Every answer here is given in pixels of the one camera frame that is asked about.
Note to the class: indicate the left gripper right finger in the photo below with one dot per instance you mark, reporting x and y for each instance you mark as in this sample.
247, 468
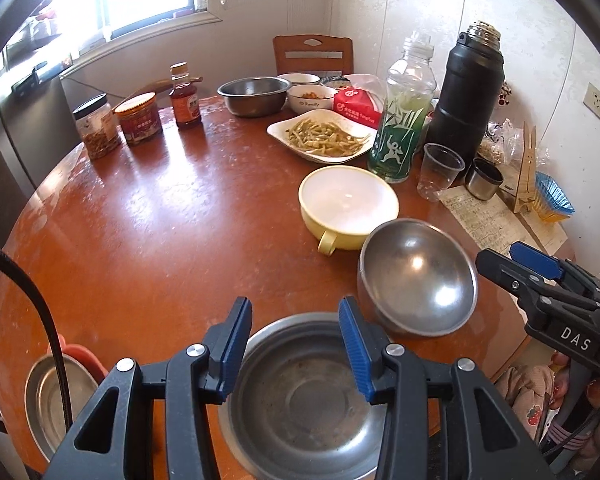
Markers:
364, 343

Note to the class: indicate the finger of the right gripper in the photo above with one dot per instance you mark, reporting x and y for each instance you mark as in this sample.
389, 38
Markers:
536, 261
527, 286

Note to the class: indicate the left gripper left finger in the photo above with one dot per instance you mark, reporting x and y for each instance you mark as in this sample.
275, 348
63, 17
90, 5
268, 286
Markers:
226, 343

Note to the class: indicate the small steel bowl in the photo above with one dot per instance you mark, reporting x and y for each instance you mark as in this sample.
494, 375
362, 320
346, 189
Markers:
417, 279

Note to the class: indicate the large steel bowl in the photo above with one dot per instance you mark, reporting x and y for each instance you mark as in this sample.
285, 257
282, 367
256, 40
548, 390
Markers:
295, 411

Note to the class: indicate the yellow bowl with handle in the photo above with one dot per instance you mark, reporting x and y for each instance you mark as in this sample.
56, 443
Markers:
342, 205

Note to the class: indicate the pink bear-shaped plate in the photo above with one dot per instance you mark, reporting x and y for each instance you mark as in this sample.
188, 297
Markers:
86, 358

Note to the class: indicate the shallow steel pan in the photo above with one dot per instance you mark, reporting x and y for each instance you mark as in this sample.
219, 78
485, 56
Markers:
43, 405

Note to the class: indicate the written paper sheet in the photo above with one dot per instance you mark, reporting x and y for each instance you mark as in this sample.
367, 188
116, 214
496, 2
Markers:
492, 224

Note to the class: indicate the blue paper cup liners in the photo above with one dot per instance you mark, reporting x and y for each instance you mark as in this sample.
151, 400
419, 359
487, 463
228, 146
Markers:
551, 203

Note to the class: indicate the wooden clip stand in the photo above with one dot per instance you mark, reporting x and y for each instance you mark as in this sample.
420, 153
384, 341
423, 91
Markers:
525, 189

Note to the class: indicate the small steel cup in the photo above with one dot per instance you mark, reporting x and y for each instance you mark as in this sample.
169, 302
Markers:
483, 179

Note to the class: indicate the clear plastic cup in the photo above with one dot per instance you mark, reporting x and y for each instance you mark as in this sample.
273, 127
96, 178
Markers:
440, 167

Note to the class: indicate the black thermos flask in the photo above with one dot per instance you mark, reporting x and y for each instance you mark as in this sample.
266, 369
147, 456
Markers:
471, 85

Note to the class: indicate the white dish of beans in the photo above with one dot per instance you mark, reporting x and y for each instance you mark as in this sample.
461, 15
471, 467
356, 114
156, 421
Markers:
323, 136

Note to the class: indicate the green drink bottle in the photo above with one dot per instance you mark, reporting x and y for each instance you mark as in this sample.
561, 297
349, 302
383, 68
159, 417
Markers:
410, 88

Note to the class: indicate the red tissue pack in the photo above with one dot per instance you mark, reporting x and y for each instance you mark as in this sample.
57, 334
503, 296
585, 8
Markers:
359, 105

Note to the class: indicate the red jar orange lid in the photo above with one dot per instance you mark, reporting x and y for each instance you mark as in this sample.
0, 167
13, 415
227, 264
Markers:
138, 118

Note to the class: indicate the steel bowl at back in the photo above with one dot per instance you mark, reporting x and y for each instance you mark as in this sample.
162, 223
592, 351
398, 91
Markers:
254, 97

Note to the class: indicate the brown sauce bottle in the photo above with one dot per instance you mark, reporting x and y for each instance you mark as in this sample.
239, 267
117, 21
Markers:
184, 97

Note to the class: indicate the white ceramic bowl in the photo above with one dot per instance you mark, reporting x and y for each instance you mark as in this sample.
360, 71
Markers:
305, 97

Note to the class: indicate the clear jar black lid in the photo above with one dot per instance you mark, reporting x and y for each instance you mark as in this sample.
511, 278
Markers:
96, 127

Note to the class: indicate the grey refrigerator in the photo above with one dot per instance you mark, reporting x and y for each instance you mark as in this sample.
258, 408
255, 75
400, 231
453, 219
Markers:
37, 128

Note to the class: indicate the wooden chair back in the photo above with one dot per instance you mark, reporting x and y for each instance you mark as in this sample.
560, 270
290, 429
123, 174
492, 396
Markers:
315, 54

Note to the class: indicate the window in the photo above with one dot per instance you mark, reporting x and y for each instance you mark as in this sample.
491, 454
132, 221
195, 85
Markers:
77, 33

